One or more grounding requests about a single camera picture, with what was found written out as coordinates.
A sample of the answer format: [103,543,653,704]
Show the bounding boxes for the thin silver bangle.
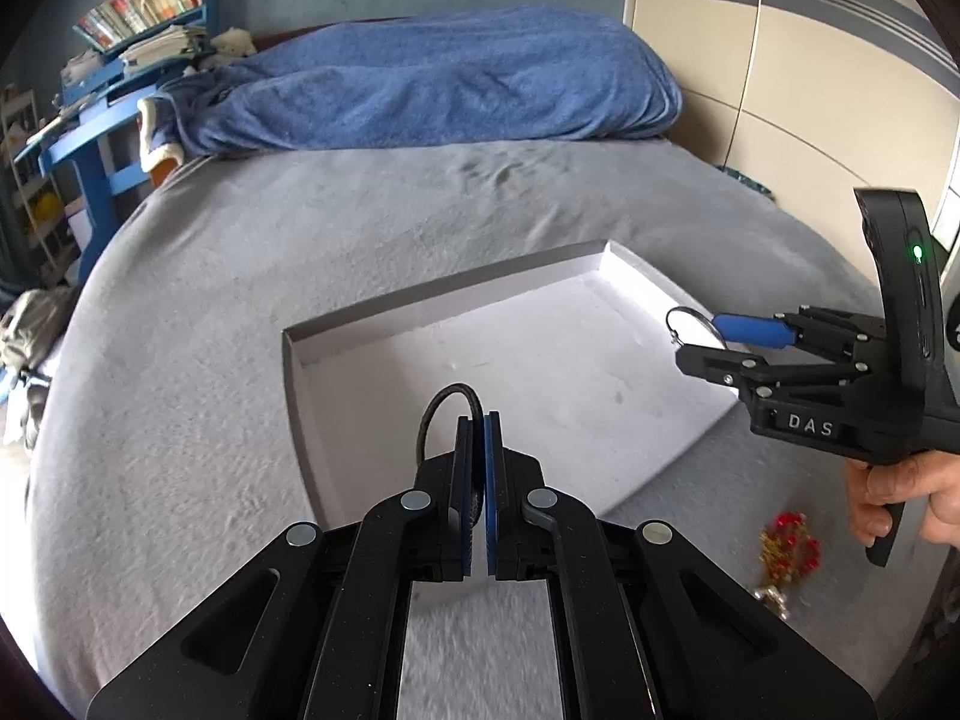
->
[664,305,727,349]

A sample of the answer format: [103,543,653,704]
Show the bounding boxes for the red bead gold jewelry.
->
[754,511,822,621]

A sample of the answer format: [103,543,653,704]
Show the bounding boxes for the black hair tie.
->
[415,382,484,467]

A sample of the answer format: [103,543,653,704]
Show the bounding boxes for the person's right hand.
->
[844,450,960,548]

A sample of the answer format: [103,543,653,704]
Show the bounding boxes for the grey shallow cardboard box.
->
[283,241,736,528]

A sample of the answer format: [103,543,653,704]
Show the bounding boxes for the grey bed cover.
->
[31,140,947,718]

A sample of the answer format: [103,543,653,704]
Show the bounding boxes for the blue folded blanket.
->
[139,5,683,164]

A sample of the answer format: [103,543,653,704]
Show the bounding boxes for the white plush toy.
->
[210,28,257,67]

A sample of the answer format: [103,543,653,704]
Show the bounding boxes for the blue desk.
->
[26,0,220,277]

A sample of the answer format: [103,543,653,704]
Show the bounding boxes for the stack of papers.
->
[121,25,206,76]

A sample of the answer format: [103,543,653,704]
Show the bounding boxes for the row of books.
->
[73,0,206,54]

